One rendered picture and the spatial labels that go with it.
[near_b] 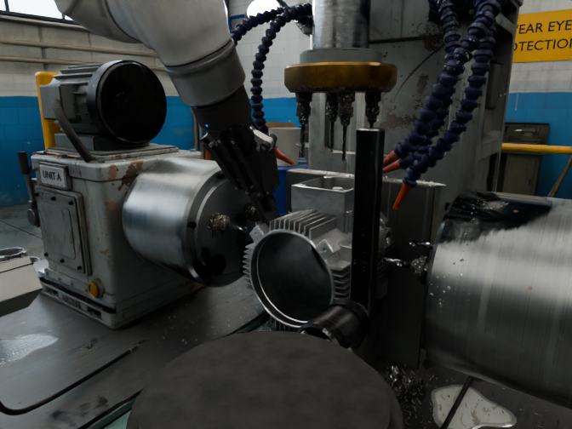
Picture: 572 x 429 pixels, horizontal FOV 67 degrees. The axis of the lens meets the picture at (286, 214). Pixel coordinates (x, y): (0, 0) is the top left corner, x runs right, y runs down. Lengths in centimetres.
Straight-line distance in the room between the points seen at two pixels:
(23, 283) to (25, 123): 579
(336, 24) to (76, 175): 61
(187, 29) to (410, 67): 49
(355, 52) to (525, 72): 510
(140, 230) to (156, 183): 9
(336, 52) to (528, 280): 40
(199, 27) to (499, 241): 41
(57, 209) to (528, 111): 523
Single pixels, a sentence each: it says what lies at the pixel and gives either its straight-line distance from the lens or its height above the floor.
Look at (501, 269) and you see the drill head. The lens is 53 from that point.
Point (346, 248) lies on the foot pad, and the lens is 64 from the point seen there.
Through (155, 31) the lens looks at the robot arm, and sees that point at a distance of 53.
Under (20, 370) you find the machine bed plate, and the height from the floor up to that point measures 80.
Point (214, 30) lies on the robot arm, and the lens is 53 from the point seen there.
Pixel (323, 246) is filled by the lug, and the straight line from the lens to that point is 61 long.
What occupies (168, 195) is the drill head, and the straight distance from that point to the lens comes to 82.
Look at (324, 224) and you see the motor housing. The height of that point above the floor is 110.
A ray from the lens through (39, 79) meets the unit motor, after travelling 125.
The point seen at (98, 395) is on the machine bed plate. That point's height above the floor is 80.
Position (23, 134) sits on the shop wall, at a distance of 639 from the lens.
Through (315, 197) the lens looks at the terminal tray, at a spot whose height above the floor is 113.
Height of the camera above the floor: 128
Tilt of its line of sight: 15 degrees down
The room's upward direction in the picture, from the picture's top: straight up
